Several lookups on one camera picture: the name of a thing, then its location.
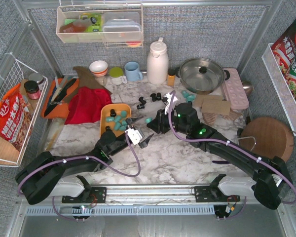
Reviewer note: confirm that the pink egg tray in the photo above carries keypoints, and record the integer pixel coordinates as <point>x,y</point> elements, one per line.
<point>233,90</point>

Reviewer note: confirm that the white orange striped bowl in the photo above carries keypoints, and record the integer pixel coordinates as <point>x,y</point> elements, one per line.
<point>98,68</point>

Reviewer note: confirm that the striped oven mitt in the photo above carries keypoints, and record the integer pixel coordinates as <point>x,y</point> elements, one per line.
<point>210,118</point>

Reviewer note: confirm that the orange spice bottle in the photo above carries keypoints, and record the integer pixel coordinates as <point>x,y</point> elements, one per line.
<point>171,77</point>

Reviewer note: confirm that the black coffee capsule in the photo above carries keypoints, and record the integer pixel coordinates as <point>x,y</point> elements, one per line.
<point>142,100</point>
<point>140,106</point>
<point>112,113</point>
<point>108,129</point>
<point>153,97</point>
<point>158,96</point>

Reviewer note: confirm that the orange cutting tray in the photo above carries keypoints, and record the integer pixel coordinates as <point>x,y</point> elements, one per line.
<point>58,106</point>

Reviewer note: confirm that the white thermos jug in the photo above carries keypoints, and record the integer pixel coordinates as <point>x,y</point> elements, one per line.
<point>157,62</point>

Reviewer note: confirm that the cork mat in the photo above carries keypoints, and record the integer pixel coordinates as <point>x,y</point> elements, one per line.
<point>220,107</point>
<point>201,98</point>

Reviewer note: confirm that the green lidded cup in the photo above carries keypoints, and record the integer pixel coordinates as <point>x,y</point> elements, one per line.
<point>117,76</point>

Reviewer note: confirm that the steel pot with lid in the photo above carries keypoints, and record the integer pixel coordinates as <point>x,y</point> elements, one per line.
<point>201,75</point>

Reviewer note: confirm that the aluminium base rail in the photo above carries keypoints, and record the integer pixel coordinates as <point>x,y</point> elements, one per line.
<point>142,200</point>

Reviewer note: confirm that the blue mug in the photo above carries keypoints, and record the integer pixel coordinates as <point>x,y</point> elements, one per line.
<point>132,72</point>

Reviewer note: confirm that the black kitchen knife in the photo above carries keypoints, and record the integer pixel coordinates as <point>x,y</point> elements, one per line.
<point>50,106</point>

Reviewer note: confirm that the steel ladle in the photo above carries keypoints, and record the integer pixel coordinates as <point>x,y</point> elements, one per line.
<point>248,87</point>

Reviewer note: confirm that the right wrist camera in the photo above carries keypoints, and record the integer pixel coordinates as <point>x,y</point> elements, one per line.
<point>168,99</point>

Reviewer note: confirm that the red cloth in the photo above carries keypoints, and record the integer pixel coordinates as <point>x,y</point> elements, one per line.
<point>86,105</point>

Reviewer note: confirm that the brown felt cloth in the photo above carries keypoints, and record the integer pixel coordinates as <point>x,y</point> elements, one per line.
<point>86,79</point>

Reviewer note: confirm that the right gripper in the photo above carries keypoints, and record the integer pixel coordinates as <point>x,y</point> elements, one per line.
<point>160,121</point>

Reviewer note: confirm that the orange storage basket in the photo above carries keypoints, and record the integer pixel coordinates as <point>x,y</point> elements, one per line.
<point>105,112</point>

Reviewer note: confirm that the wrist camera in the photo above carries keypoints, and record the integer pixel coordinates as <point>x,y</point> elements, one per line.
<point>168,99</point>
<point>135,135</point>

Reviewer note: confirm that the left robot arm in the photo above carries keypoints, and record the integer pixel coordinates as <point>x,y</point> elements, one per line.
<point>49,175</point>

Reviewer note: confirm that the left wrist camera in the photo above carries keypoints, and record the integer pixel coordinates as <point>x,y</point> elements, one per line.
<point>135,135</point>

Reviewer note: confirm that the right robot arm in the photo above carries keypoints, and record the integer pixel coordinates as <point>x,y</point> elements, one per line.
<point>271,176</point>

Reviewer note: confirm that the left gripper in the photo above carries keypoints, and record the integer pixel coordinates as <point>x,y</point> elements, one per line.
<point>121,140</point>

